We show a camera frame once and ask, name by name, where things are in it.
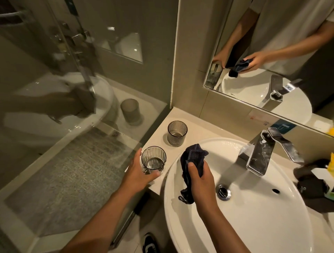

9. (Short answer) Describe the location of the person's left hand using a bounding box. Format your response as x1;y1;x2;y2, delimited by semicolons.
121;148;162;194

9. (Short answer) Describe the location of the person's right hand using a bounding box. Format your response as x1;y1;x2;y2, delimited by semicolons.
187;160;219;215

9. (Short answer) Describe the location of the dark blue cleaning cloth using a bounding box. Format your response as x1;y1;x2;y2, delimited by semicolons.
178;144;209;205

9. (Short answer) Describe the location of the ribbed grey glass tumbler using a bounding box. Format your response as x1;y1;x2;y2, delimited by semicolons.
141;146;167;175
167;120;188;147

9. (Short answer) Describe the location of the person's left forearm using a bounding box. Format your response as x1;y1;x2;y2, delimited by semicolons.
61;188;142;253

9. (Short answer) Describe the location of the person's right forearm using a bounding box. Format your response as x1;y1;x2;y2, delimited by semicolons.
199;206;251;253

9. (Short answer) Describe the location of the chrome sink drain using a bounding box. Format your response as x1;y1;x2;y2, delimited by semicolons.
216;184;232;201

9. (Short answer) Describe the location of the person's black white shoe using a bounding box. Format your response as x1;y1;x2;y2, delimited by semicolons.
142;233;160;253

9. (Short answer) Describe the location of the white ceramic wash basin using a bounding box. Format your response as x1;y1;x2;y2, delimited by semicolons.
164;137;313;253

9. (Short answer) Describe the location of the chrome basin faucet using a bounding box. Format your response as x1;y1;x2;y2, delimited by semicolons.
238;127;305;177

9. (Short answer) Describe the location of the blue white sticker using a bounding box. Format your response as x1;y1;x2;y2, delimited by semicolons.
271;119;297;135

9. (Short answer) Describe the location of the glass shower partition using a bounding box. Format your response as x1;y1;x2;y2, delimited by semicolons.
0;0;180;245

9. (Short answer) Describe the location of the black pouch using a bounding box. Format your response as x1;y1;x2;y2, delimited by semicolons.
293;159;334;213

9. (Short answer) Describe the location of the yellow green bottle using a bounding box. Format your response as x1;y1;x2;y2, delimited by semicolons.
324;153;334;201

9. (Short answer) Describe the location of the wall mirror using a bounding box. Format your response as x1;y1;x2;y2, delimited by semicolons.
203;0;334;136

